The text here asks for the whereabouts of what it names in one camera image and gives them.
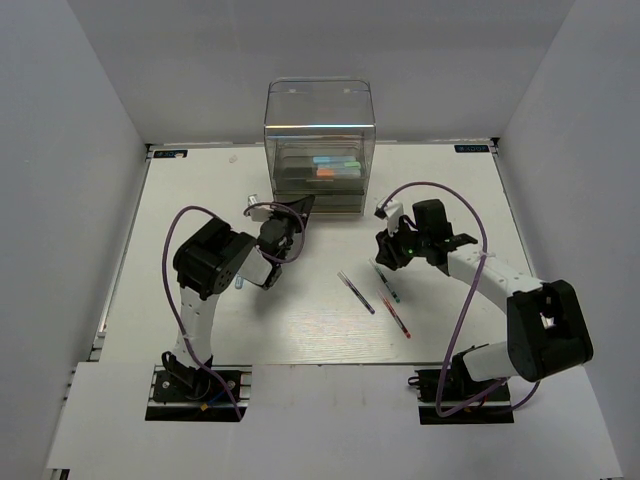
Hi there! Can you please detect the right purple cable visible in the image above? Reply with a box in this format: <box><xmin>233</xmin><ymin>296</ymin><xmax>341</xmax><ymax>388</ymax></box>
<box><xmin>374</xmin><ymin>181</ymin><xmax>541</xmax><ymax>417</ymax></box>

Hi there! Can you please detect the red gel pen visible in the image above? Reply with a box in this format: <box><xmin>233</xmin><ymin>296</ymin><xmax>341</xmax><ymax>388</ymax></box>
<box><xmin>377</xmin><ymin>291</ymin><xmax>412</xmax><ymax>339</ymax></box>

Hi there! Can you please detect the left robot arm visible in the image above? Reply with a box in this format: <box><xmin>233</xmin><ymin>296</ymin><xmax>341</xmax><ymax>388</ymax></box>
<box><xmin>162</xmin><ymin>195</ymin><xmax>315</xmax><ymax>399</ymax></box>

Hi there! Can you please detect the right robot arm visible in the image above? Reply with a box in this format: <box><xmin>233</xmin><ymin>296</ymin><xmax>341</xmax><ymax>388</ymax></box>
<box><xmin>375</xmin><ymin>199</ymin><xmax>594</xmax><ymax>399</ymax></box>

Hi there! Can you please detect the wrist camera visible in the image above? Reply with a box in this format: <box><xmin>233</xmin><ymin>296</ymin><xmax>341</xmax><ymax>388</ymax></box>
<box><xmin>374</xmin><ymin>200</ymin><xmax>404</xmax><ymax>236</ymax></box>
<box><xmin>243</xmin><ymin>194</ymin><xmax>272</xmax><ymax>223</ymax></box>

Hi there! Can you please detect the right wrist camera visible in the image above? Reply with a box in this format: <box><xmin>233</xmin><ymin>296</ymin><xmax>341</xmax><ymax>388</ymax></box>
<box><xmin>374</xmin><ymin>200</ymin><xmax>404</xmax><ymax>236</ymax></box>

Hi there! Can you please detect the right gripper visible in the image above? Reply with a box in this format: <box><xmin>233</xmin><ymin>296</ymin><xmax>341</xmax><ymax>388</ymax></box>
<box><xmin>377</xmin><ymin>216</ymin><xmax>430</xmax><ymax>271</ymax></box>

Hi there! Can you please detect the purple cable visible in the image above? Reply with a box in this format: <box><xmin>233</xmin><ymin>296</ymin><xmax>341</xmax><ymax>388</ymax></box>
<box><xmin>374</xmin><ymin>181</ymin><xmax>541</xmax><ymax>417</ymax></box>
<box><xmin>163</xmin><ymin>200</ymin><xmax>307</xmax><ymax>420</ymax></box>

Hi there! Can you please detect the left table label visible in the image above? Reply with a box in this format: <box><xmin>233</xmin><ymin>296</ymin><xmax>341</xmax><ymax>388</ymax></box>
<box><xmin>153</xmin><ymin>149</ymin><xmax>188</xmax><ymax>159</ymax></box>

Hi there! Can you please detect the right table label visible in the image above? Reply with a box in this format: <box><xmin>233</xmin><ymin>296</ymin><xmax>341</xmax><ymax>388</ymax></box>
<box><xmin>454</xmin><ymin>144</ymin><xmax>490</xmax><ymax>153</ymax></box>

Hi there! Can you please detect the table label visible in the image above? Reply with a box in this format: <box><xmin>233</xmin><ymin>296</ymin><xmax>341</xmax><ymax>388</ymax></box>
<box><xmin>153</xmin><ymin>149</ymin><xmax>188</xmax><ymax>159</ymax></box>
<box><xmin>454</xmin><ymin>144</ymin><xmax>490</xmax><ymax>153</ymax></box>

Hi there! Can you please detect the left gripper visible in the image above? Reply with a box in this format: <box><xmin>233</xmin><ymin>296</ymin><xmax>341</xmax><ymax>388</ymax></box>
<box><xmin>267</xmin><ymin>194</ymin><xmax>314</xmax><ymax>264</ymax></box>

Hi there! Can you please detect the orange cap highlighter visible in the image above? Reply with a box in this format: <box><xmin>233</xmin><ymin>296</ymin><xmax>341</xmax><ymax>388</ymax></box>
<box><xmin>315</xmin><ymin>168</ymin><xmax>361</xmax><ymax>179</ymax></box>

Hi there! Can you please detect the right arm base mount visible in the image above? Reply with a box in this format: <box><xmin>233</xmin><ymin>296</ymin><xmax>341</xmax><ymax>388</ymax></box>
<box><xmin>407</xmin><ymin>368</ymin><xmax>514</xmax><ymax>426</ymax></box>

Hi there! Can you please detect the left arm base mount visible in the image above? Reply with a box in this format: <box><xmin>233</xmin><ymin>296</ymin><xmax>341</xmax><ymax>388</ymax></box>
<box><xmin>145</xmin><ymin>365</ymin><xmax>252</xmax><ymax>423</ymax></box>

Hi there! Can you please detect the purple gel pen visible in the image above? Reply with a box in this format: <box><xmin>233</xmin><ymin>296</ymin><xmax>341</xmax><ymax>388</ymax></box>
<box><xmin>337</xmin><ymin>271</ymin><xmax>375</xmax><ymax>315</ymax></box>

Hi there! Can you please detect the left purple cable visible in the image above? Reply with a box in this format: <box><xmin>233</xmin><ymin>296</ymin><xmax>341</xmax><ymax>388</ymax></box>
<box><xmin>163</xmin><ymin>200</ymin><xmax>307</xmax><ymax>420</ymax></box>

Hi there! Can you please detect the green gel pen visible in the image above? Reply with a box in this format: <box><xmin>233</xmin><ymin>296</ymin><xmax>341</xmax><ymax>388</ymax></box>
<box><xmin>369</xmin><ymin>258</ymin><xmax>401</xmax><ymax>303</ymax></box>

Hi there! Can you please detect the clear plastic drawer organizer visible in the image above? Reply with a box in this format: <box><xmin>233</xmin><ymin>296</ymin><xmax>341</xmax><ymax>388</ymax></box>
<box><xmin>263</xmin><ymin>77</ymin><xmax>376</xmax><ymax>215</ymax></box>

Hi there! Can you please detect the blue cap highlighter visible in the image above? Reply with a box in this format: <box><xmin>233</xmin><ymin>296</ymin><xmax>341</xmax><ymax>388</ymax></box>
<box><xmin>312</xmin><ymin>156</ymin><xmax>351</xmax><ymax>165</ymax></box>

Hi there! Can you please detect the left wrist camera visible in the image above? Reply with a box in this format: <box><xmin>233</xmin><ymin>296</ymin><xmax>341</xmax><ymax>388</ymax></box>
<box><xmin>243</xmin><ymin>194</ymin><xmax>272</xmax><ymax>223</ymax></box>

